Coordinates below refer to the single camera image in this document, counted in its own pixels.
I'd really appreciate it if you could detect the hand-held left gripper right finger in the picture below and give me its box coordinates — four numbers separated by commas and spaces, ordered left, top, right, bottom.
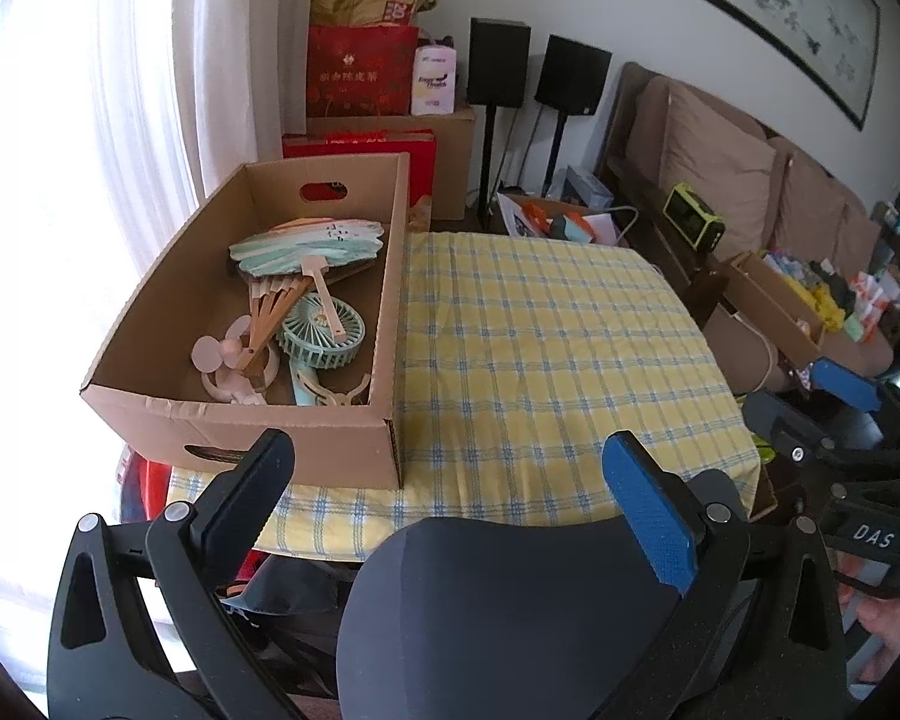
602, 431, 848, 720

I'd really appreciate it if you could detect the flat red gift box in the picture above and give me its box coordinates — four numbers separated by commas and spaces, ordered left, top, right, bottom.
281, 130, 437, 207

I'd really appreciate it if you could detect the brown wooden sofa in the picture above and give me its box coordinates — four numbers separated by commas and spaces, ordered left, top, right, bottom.
596, 60, 900, 391

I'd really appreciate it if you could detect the cream large clothes peg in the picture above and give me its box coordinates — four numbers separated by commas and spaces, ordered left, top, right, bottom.
300, 373, 372, 407

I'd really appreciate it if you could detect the grey box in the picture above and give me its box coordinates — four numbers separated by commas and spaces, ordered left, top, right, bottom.
566, 165, 616, 211

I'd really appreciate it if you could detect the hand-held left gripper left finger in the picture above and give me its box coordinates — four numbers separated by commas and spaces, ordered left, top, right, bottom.
47, 429, 308, 720

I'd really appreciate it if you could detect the brown crumpled paper bag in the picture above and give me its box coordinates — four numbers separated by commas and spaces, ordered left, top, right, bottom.
311, 0, 440, 29

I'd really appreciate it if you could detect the small cardboard tray box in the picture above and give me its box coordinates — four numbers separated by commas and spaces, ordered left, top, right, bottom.
709, 251, 826, 368

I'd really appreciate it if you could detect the white cable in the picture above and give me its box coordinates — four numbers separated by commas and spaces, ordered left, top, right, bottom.
720, 307, 785, 391

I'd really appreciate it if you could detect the person's right hand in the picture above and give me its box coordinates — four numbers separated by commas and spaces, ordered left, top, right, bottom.
857, 600, 900, 683

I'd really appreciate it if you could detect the yellow-green portable radio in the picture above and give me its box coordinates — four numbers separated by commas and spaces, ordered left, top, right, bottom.
661, 184, 725, 248

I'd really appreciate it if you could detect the mint handheld electric fan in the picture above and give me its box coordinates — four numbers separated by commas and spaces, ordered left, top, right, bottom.
276, 294, 367, 407

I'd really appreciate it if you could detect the small tan sofa cushion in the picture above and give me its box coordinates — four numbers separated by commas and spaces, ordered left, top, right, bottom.
840, 199, 882, 256

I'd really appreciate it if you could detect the white curtain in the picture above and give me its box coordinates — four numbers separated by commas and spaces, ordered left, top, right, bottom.
0, 0, 316, 601

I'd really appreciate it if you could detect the pink handheld electric fan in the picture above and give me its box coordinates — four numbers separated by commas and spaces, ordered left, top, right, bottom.
191, 315, 280, 406

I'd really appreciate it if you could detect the white floral folding fan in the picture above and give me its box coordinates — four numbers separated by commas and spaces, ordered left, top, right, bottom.
240, 274, 312, 376

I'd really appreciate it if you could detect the medium tan sofa cushion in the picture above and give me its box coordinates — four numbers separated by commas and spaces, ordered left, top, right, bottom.
769, 139, 848, 241

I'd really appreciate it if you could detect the red gift bag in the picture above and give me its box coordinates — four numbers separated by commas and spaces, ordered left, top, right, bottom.
306, 24, 421, 119

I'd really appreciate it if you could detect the black speaker stand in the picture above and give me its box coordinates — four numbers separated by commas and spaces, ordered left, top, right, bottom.
478, 106, 500, 232
541, 111, 567, 197

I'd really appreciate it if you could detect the white tissue pack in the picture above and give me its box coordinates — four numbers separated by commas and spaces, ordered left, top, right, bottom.
411, 45, 462, 116

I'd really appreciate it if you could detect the large tan sofa cushion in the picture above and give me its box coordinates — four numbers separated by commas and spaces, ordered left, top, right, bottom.
660, 82, 777, 218

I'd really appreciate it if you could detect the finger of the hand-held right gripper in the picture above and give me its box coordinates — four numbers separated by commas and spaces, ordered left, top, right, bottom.
741, 358, 900, 470
814, 469, 900, 605

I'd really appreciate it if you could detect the round teal wave hand fan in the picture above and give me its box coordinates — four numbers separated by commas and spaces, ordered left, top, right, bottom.
229, 216, 386, 340

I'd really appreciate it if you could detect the pile of colourful small packages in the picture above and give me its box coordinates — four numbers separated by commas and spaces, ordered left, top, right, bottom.
761, 244, 900, 346

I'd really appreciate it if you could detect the yellow plaid tablecloth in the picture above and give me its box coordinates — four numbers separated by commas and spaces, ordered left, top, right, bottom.
166, 231, 767, 563

